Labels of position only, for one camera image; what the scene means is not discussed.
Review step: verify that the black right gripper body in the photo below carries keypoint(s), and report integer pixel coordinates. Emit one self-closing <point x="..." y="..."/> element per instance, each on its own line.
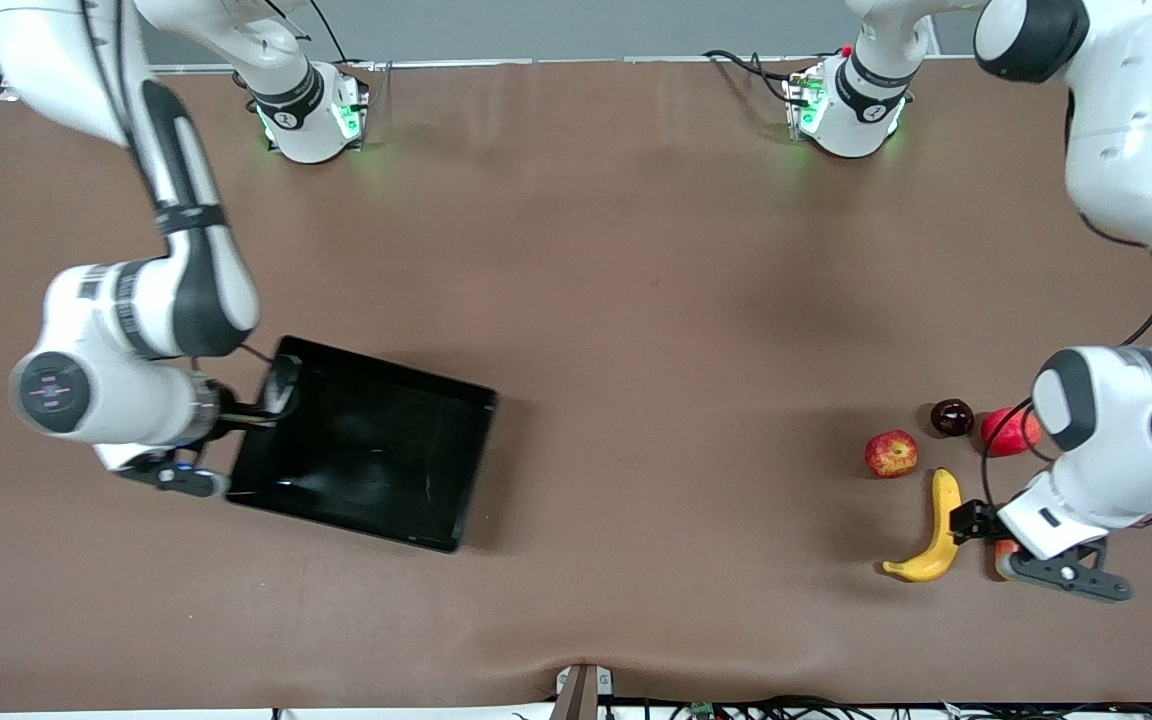
<point x="254" y="411"/>

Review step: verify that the yellow banana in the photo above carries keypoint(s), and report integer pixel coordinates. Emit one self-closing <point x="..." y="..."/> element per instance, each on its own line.
<point x="936" y="560"/>

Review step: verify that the red yellow apple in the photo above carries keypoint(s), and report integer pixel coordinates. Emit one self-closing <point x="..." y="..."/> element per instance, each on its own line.
<point x="891" y="454"/>

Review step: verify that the black rectangular plastic box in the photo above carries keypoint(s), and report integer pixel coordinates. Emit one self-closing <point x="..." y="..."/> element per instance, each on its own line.
<point x="376" y="450"/>

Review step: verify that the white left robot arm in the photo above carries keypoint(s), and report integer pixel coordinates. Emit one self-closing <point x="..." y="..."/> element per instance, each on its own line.
<point x="1136" y="130"/>

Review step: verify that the red yellow mango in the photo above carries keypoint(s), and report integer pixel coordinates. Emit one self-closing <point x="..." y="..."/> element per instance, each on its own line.
<point x="1004" y="548"/>

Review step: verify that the dark purple plum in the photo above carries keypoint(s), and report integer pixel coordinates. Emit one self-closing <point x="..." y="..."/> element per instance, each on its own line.
<point x="952" y="418"/>

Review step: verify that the small green circuit board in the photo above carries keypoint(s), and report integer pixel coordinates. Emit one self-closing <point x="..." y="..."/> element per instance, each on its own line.
<point x="703" y="710"/>

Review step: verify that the brown table cover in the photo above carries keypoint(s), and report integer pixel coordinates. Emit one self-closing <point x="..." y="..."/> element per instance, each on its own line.
<point x="636" y="600"/>

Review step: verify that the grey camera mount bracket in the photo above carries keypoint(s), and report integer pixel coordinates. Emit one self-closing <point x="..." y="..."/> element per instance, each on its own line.
<point x="581" y="695"/>

